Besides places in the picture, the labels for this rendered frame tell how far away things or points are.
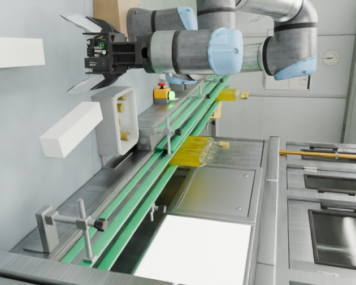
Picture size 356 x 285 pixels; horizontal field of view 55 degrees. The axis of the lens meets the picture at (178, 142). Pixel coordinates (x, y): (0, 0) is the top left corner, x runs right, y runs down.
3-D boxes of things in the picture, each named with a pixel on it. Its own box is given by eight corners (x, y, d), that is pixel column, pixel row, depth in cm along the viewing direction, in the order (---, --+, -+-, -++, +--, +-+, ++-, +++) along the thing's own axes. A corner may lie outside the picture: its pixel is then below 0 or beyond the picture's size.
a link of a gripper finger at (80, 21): (52, -3, 60) (91, 27, 60) (71, 1, 66) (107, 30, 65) (44, 12, 62) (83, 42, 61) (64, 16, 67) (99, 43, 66)
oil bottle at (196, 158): (158, 164, 150) (205, 168, 144) (157, 152, 148) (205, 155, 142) (162, 159, 155) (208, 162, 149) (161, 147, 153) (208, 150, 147)
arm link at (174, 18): (163, 11, 127) (199, 7, 123) (166, 48, 129) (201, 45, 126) (153, 6, 115) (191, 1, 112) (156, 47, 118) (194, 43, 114)
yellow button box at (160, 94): (153, 103, 176) (166, 103, 174) (152, 89, 173) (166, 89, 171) (157, 99, 182) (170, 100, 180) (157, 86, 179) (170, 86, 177)
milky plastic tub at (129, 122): (99, 155, 124) (121, 157, 122) (91, 95, 116) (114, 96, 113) (120, 139, 139) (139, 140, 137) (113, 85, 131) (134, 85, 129)
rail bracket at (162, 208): (129, 220, 123) (164, 225, 120) (127, 204, 121) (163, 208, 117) (133, 214, 127) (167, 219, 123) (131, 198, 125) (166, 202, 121)
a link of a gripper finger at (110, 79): (81, 77, 67) (111, 50, 64) (85, 76, 69) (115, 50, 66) (94, 96, 67) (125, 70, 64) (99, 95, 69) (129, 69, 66)
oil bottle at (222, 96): (208, 100, 250) (247, 101, 242) (208, 93, 248) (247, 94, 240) (209, 98, 255) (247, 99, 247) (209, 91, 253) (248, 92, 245)
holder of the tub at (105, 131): (100, 168, 126) (119, 170, 124) (90, 96, 116) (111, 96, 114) (120, 151, 141) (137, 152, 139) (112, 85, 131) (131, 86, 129)
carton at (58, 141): (39, 137, 92) (57, 138, 90) (82, 101, 112) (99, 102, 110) (45, 156, 95) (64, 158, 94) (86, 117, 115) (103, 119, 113)
